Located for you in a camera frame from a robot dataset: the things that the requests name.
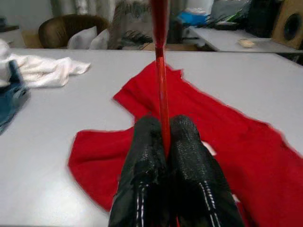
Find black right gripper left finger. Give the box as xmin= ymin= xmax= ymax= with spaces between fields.
xmin=108 ymin=115 xmax=171 ymax=227

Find white cloth pile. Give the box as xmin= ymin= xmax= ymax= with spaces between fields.
xmin=0 ymin=39 xmax=12 ymax=88

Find blue jeans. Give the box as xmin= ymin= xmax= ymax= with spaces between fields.
xmin=0 ymin=59 xmax=32 ymax=134

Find grey patterned curtain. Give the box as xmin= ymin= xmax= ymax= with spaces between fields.
xmin=110 ymin=0 xmax=153 ymax=49

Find red shirt with white print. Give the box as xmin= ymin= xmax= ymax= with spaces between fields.
xmin=67 ymin=60 xmax=303 ymax=227

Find blue tissue box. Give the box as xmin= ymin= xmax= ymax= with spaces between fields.
xmin=177 ymin=8 xmax=209 ymax=25

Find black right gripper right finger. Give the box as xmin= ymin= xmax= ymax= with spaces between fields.
xmin=168 ymin=114 xmax=246 ymax=227

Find brown cardboard box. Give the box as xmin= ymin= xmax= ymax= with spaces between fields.
xmin=142 ymin=42 xmax=198 ymax=52

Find wooden speaker box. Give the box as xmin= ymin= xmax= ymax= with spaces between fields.
xmin=271 ymin=0 xmax=303 ymax=49

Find brown chair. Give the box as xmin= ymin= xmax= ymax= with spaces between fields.
xmin=37 ymin=14 xmax=111 ymax=49

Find white pillow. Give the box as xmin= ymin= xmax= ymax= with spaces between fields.
xmin=89 ymin=28 xmax=111 ymax=50
xmin=67 ymin=25 xmax=98 ymax=50

